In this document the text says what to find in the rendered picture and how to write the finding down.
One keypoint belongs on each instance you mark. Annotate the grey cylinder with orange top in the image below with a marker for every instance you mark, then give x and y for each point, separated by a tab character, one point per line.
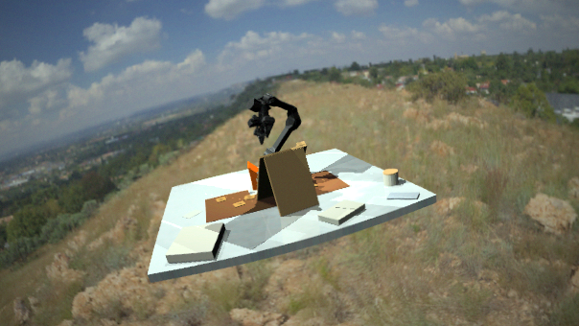
390	177

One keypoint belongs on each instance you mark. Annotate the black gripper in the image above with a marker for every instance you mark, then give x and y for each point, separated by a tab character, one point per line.
264	128

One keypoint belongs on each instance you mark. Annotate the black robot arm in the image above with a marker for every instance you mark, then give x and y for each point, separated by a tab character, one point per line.
262	105

